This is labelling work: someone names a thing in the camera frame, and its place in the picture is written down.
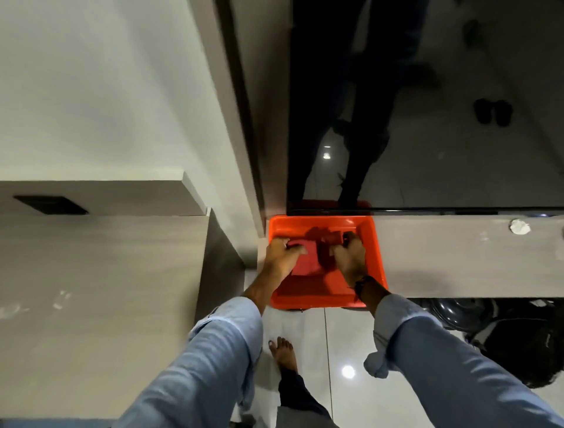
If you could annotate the person's right hand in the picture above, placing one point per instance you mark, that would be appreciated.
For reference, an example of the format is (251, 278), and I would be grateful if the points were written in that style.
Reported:
(351, 263)

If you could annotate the person's left hand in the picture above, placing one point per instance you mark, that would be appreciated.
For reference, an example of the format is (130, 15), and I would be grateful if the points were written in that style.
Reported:
(276, 263)

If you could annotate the person's left fingers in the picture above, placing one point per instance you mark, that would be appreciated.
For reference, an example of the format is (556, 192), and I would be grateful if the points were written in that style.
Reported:
(295, 250)

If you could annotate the person's right fingers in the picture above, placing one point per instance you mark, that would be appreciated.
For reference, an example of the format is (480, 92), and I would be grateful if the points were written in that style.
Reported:
(343, 245)

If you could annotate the red cloth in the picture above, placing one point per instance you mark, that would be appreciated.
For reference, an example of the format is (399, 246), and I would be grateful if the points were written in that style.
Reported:
(308, 262)

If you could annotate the person's left forearm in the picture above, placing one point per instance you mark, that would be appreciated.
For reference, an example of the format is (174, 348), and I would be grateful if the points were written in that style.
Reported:
(211, 352)

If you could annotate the person's right forearm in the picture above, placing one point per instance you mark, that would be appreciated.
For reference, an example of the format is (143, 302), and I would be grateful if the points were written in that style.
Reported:
(440, 366)

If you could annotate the dark thread wristband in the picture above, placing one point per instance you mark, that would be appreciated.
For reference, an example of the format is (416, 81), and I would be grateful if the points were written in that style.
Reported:
(362, 285)

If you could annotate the orange plastic tray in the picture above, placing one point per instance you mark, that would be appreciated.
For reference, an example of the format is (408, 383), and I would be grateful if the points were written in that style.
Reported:
(317, 293)

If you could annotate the person's bare foot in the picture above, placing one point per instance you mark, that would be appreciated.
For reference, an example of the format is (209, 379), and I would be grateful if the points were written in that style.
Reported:
(284, 352)

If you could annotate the black glossy round object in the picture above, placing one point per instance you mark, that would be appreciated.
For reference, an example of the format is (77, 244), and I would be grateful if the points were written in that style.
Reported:
(445, 311)

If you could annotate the person's dark trouser leg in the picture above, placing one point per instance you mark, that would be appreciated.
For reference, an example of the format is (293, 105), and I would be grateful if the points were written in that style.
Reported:
(304, 403)

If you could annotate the white crumpled paper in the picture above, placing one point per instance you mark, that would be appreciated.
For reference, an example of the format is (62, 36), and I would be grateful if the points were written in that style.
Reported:
(520, 226)

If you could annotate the grey wooden cabinet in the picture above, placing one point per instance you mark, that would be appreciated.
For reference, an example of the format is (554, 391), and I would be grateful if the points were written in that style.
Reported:
(97, 286)

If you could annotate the black backpack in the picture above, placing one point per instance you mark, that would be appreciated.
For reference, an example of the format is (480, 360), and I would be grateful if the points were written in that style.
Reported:
(524, 348)

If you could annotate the large wall mirror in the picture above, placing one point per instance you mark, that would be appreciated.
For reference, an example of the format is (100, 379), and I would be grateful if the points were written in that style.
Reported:
(440, 132)

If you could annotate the brown wooden frame panel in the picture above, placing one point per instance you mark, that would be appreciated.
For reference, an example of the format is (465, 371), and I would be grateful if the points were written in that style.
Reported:
(238, 110)

